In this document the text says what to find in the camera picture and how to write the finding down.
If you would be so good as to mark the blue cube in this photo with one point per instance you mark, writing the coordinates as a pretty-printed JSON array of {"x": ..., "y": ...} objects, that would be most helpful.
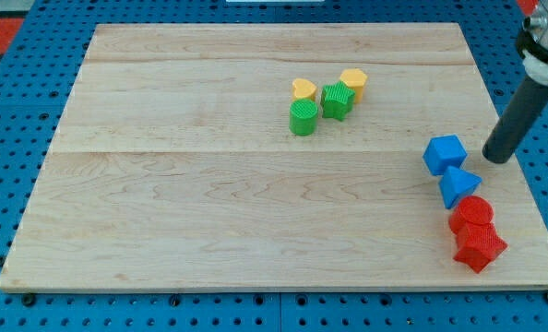
[{"x": 442, "y": 152}]

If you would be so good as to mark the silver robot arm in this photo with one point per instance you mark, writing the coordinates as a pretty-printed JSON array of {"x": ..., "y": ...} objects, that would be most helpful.
[{"x": 532, "y": 39}]

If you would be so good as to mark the green cylinder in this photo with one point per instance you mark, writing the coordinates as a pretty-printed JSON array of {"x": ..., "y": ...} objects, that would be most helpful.
[{"x": 303, "y": 117}]

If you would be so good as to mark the yellow heart block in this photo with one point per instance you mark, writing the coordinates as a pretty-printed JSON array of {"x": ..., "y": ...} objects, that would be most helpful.
[{"x": 303, "y": 88}]

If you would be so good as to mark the green star block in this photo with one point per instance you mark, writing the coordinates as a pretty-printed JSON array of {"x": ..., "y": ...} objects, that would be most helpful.
[{"x": 336, "y": 100}]

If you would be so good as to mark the wooden board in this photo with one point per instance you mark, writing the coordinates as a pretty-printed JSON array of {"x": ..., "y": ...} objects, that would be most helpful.
[{"x": 173, "y": 168}]

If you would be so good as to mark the yellow hexagon block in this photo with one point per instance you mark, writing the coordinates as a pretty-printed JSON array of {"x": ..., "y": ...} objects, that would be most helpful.
[{"x": 355, "y": 79}]

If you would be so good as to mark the blue triangular prism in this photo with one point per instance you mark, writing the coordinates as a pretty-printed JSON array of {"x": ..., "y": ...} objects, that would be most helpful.
[{"x": 456, "y": 184}]

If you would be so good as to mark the red cylinder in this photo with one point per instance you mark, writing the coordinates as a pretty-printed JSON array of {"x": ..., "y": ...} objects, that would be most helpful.
[{"x": 470, "y": 209}]

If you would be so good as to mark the red star block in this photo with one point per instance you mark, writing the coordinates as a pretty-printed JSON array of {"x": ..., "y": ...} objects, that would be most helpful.
[{"x": 478, "y": 246}]

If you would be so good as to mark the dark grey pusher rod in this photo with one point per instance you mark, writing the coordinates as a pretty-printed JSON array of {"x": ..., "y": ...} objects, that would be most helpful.
[{"x": 526, "y": 105}]

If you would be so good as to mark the blue pegboard base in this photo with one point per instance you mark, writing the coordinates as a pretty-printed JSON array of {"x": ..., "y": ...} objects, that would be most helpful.
[{"x": 42, "y": 44}]

